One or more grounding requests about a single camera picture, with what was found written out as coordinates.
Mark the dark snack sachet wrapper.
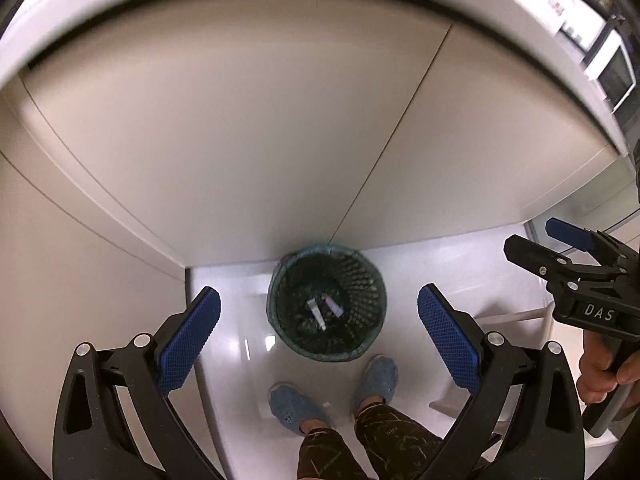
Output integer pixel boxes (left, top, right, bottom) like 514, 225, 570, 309
306, 294, 345, 332

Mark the green mesh trash bin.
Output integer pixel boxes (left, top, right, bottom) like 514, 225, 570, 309
266, 245, 387, 363

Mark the person right hand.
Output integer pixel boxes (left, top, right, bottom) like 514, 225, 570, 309
576, 330, 640, 408

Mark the right blue slipper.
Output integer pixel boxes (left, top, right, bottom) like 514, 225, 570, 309
354, 356, 399, 415

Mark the blue slipper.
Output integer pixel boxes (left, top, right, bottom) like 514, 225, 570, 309
354, 356, 399, 415
268, 382, 333, 437

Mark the left blue slipper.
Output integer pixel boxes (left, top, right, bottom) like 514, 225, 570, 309
268, 382, 333, 437

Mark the white microwave oven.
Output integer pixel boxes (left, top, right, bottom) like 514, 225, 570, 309
584, 28, 637, 113

